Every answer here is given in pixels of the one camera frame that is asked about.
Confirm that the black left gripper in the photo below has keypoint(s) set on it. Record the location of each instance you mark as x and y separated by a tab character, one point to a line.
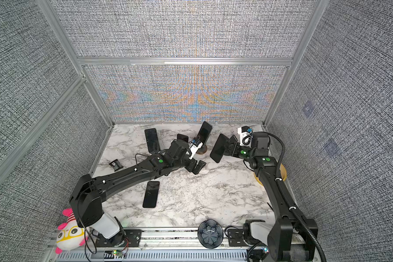
199	167

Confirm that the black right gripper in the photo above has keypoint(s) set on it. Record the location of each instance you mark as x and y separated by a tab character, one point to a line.
234	152

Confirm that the black phone grey stand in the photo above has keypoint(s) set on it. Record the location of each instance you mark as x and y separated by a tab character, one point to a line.
219	148

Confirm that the black phone white stand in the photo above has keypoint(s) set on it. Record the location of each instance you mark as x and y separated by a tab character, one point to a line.
182	137
151	195

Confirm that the black phone front white stand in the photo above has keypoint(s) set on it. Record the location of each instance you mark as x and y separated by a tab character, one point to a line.
151	195

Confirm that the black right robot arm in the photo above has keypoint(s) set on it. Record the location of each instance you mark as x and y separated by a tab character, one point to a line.
293	236

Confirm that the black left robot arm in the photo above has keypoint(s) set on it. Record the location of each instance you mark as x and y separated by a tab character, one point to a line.
89	193

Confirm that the black phone wooden base stand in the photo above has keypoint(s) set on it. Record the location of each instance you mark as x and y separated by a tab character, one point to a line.
204	132

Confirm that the yellow rimmed wooden bowl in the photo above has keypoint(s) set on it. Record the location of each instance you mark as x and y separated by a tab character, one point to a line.
283	174

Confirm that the small black packet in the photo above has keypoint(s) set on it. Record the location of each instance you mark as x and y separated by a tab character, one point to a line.
116	165

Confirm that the pink white plush toy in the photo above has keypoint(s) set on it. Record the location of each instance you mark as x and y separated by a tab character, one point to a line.
70	235

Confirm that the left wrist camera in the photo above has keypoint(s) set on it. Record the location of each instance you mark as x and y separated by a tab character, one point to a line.
196	144

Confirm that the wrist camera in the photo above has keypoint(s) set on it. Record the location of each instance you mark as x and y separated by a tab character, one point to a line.
249	137
196	144

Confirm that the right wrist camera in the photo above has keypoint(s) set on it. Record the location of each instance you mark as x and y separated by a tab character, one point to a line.
249	137

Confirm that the aluminium front rail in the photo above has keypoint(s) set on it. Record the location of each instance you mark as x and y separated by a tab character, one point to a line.
161	244

